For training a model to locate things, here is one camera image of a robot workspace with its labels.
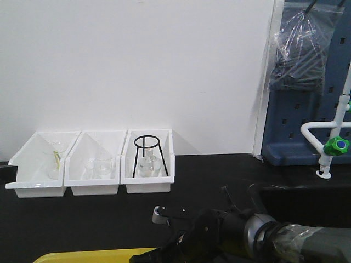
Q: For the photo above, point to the small glass beaker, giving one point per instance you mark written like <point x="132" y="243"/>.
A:
<point x="89" y="170"/>

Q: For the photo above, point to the black lab sink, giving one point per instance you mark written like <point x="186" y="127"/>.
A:
<point x="327" y="206"/>

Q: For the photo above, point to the white storage bin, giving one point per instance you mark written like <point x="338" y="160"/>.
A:
<point x="147" y="185"/>
<point x="88" y="145"/>
<point x="31" y="179"/>

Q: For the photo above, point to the right white storage bin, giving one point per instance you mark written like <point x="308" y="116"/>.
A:
<point x="147" y="185"/>

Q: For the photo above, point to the left white storage bin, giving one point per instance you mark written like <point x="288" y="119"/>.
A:
<point x="31" y="179"/>

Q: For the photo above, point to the blue pegboard drying rack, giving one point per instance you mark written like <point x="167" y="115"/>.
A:
<point x="283" y="143"/>

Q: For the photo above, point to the white lab faucet green knob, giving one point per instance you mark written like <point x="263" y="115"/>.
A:
<point x="336" y="145"/>

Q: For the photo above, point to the large glass beaker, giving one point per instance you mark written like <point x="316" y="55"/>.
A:
<point x="102" y="166"/>

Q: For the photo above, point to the glass stoppered flask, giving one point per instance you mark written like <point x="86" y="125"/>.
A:
<point x="150" y="165"/>

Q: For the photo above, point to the clear plastic bag of pegs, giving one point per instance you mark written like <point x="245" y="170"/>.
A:
<point x="302" y="45"/>

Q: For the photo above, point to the black wire tripod stand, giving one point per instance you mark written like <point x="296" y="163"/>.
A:
<point x="147" y="142"/>

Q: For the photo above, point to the middle white storage bin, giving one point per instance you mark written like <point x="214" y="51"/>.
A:
<point x="88" y="145"/>

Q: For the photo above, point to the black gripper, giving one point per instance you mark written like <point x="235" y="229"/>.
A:
<point x="200" y="243"/>

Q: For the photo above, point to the yellow plastic tray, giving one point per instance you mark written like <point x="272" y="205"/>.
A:
<point x="115" y="255"/>

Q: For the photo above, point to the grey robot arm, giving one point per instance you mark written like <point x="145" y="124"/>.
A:
<point x="252" y="236"/>

